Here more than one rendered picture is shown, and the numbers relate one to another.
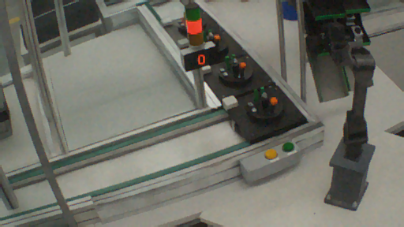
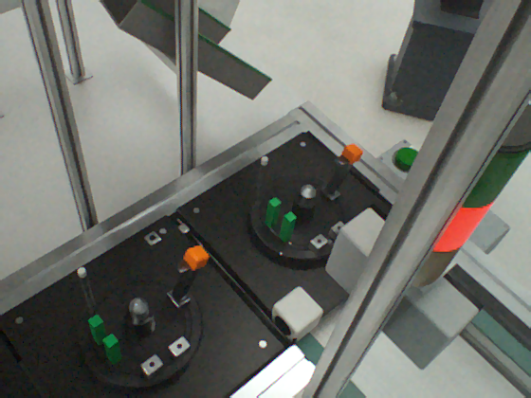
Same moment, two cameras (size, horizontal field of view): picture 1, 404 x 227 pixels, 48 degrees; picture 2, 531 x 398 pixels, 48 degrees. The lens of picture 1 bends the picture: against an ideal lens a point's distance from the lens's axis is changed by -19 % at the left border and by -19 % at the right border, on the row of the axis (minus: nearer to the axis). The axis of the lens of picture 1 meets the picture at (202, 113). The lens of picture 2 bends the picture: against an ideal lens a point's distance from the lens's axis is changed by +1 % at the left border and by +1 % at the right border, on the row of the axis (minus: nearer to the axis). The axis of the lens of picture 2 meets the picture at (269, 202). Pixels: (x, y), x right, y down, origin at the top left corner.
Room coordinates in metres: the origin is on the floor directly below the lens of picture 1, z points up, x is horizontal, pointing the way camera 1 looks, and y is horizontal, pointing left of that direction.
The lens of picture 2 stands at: (1.87, 0.14, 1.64)
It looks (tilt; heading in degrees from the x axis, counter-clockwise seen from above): 54 degrees down; 237
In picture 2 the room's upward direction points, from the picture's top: 11 degrees clockwise
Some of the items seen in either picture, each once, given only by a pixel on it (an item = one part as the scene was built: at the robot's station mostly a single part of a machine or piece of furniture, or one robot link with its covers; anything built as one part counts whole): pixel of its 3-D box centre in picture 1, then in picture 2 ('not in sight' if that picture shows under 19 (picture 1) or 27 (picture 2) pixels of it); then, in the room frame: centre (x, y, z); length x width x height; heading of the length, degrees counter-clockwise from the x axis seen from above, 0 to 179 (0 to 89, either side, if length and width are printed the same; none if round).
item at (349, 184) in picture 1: (349, 174); (439, 50); (1.18, -0.48, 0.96); 0.15 x 0.15 x 0.20; 54
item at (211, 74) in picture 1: (235, 66); (139, 317); (1.83, -0.15, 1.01); 0.24 x 0.24 x 0.13; 17
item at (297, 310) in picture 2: (230, 104); (296, 315); (1.65, -0.11, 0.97); 0.05 x 0.05 x 0.04; 17
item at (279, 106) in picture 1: (265, 108); (301, 218); (1.58, -0.23, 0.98); 0.14 x 0.14 x 0.02
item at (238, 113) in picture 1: (265, 112); (299, 226); (1.58, -0.23, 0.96); 0.24 x 0.24 x 0.02; 17
